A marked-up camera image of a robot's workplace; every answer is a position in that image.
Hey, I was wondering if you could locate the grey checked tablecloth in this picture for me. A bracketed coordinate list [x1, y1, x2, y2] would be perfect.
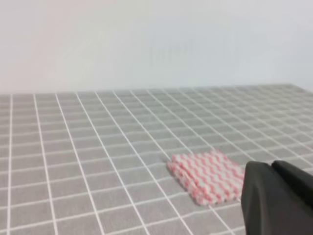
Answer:
[0, 85, 313, 235]

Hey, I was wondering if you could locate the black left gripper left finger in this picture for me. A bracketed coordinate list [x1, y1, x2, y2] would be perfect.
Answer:
[241, 162, 313, 235]

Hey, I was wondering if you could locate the pink wavy striped towel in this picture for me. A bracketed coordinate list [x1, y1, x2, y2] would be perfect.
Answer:
[167, 151, 245, 206]

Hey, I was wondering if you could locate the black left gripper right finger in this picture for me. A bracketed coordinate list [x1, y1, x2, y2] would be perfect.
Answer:
[271, 161, 313, 208]

